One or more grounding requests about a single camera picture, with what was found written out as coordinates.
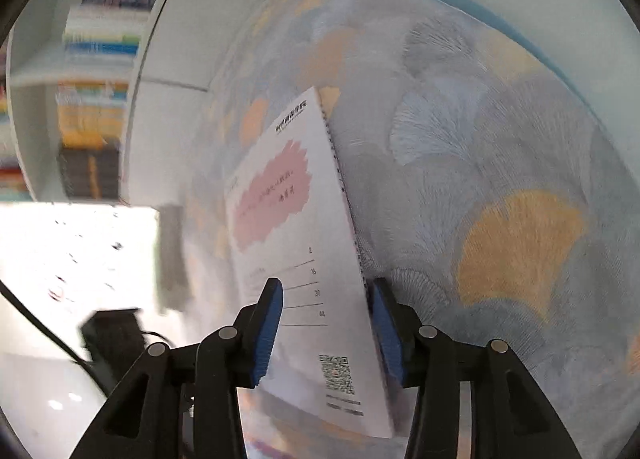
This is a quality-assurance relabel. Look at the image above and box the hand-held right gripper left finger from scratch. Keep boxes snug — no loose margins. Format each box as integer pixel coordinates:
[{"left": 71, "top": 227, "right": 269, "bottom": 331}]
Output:
[{"left": 70, "top": 277, "right": 285, "bottom": 459}]

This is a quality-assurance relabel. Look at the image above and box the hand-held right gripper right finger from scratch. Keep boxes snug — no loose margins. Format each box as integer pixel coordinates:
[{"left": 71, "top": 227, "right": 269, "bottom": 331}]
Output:
[{"left": 367, "top": 278, "right": 581, "bottom": 459}]

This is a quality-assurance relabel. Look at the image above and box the white book pink flower print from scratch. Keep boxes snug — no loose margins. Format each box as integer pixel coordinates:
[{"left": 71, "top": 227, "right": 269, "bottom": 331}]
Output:
[{"left": 224, "top": 86, "right": 396, "bottom": 440}]

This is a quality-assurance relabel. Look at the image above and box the row of black books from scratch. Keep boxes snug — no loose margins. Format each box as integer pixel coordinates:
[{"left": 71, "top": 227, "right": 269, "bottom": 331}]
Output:
[{"left": 56, "top": 146, "right": 122, "bottom": 201}]

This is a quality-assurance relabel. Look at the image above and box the row of yellow orange books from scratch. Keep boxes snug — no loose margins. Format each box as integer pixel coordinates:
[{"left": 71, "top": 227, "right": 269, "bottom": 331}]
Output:
[{"left": 54, "top": 80, "right": 130, "bottom": 149}]

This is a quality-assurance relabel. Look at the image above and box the row of white blue books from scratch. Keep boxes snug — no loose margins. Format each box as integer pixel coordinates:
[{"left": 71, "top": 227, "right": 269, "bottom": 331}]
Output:
[{"left": 62, "top": 0, "right": 161, "bottom": 60}]

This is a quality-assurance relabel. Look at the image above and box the white bookshelf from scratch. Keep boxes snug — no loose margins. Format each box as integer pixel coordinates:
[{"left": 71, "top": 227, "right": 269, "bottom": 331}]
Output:
[{"left": 5, "top": 0, "right": 211, "bottom": 202}]

